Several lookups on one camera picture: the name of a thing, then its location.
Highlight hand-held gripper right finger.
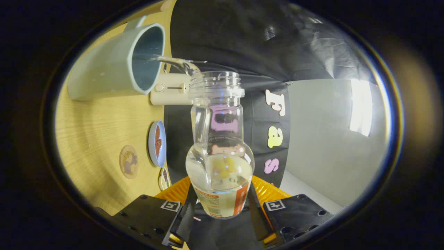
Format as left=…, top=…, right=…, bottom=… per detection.
left=247, top=175, right=336, bottom=248

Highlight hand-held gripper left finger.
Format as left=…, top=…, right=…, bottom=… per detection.
left=94, top=176, right=198, bottom=249

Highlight round printed cork coaster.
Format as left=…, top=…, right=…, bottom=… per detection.
left=119, top=145, right=139, bottom=180

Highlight clear juice bottle orange label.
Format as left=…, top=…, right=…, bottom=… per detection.
left=185, top=70, right=255, bottom=220

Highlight grey-blue cup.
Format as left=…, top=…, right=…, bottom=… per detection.
left=67, top=16, right=166, bottom=102

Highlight small bowl with snacks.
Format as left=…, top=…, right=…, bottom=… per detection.
left=159, top=167, right=171, bottom=191

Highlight brown snacks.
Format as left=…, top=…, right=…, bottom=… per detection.
left=155, top=125, right=163, bottom=159

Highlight cream appliance with knob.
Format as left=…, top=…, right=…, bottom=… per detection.
left=150, top=73, right=193, bottom=106

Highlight wooden table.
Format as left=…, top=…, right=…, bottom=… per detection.
left=55, top=0, right=178, bottom=216

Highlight black backdrop cloth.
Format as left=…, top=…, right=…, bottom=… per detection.
left=163, top=0, right=378, bottom=250

